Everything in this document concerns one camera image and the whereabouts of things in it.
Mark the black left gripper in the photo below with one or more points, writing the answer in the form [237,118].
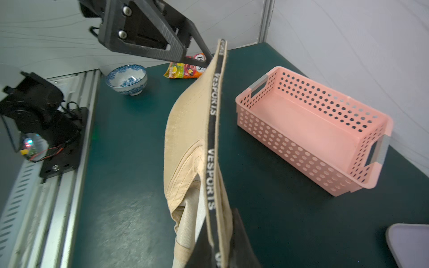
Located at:
[149,29]

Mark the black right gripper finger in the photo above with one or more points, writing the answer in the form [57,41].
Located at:
[241,252]

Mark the beige baseball cap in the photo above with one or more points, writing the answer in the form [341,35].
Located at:
[193,183]

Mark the Fox's fruit candy bag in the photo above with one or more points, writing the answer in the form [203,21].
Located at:
[183,71]

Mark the blue white porcelain bowl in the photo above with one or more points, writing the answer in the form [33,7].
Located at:
[129,80]

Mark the pink perforated plastic basket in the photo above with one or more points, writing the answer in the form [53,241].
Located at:
[336,141]

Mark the lavender plastic tray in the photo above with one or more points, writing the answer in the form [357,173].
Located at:
[409,244]

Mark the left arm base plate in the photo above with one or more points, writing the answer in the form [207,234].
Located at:
[65,137]

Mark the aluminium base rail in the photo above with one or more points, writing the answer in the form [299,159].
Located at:
[39,221]

